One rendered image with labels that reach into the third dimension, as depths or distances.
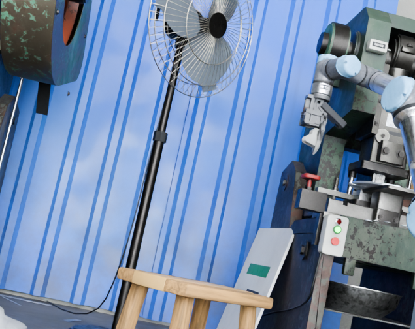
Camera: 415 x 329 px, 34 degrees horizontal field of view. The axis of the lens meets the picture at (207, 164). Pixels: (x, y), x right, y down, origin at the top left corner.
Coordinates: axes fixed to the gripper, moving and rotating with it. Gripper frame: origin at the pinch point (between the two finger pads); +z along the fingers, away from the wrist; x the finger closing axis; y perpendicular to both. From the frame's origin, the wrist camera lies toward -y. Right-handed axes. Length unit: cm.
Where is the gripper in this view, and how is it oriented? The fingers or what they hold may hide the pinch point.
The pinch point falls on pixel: (315, 151)
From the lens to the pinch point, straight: 246.6
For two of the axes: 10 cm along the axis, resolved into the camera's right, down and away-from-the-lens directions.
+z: -2.1, 9.7, -1.3
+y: -9.7, -2.2, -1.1
